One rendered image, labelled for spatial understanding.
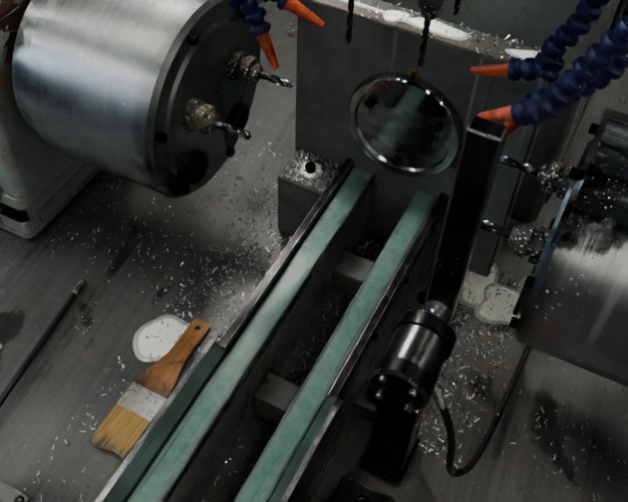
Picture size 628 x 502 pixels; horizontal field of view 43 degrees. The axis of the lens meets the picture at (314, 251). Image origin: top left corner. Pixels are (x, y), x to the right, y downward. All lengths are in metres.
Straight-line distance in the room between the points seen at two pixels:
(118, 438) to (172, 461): 0.16
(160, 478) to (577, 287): 0.43
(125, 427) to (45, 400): 0.11
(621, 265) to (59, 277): 0.72
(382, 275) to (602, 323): 0.29
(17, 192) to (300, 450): 0.53
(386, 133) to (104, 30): 0.35
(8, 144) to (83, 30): 0.21
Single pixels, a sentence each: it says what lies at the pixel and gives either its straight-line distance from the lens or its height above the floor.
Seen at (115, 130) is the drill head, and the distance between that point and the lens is 0.91.
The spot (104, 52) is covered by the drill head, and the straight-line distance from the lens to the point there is 0.90.
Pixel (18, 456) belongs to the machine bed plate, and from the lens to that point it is 1.00.
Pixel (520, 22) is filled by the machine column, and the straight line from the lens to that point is 1.01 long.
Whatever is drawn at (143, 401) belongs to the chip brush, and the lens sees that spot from 0.99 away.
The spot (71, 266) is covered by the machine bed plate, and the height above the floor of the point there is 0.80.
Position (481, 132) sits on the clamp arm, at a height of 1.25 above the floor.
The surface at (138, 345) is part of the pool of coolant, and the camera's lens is 1.04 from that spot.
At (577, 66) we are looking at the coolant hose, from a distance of 0.67.
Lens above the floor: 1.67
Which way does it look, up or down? 51 degrees down
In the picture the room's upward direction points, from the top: 3 degrees clockwise
